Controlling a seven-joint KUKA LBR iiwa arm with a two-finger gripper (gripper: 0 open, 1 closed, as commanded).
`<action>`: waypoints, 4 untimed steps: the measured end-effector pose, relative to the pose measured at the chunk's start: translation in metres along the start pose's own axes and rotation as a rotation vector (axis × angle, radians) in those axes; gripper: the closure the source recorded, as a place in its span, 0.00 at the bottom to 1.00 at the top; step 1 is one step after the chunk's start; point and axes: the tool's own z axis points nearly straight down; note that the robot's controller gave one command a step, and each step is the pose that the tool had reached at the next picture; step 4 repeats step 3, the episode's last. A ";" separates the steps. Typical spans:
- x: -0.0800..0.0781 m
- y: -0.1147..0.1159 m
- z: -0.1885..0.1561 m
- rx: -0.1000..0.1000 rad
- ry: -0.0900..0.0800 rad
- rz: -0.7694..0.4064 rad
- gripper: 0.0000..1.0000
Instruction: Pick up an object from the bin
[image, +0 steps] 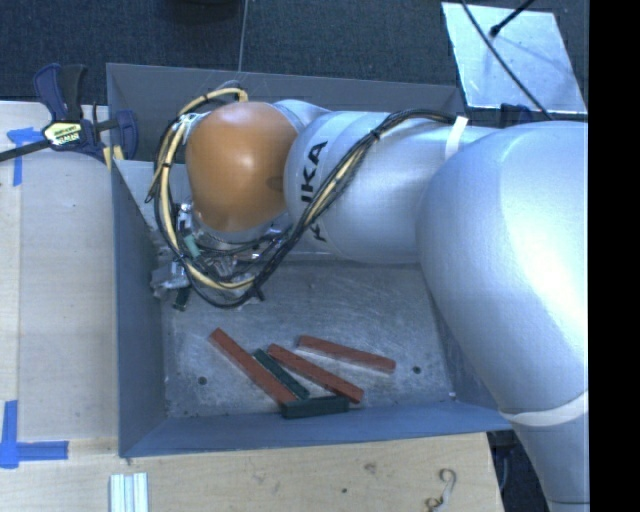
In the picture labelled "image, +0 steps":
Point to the pale wood board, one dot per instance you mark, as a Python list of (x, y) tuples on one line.
[(65, 300)]

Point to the dark green flat block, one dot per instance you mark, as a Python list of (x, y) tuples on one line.
[(282, 375), (315, 407)]

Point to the small metal hook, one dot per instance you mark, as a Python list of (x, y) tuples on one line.
[(446, 481)]

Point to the grey metal bin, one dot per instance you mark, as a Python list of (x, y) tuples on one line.
[(135, 310)]

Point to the red-brown flat block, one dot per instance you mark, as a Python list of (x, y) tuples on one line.
[(250, 366), (320, 375), (350, 354)]

